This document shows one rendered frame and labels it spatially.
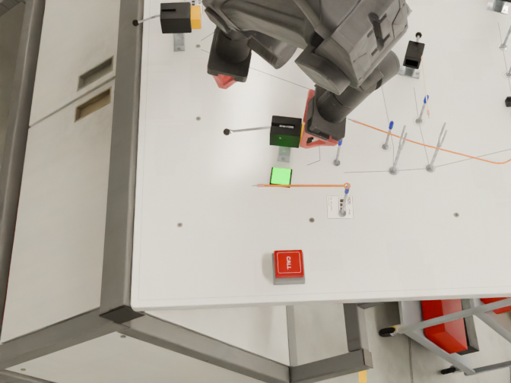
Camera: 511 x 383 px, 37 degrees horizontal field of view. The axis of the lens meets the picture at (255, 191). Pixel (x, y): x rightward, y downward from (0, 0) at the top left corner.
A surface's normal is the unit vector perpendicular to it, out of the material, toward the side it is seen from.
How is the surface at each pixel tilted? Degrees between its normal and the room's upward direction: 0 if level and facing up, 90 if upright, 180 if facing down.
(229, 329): 0
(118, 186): 90
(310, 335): 0
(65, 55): 90
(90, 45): 90
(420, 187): 53
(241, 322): 0
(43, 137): 90
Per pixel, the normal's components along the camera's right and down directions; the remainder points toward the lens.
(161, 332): 0.80, -0.33
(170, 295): 0.00, -0.50
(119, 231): -0.61, -0.38
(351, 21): 0.06, 0.07
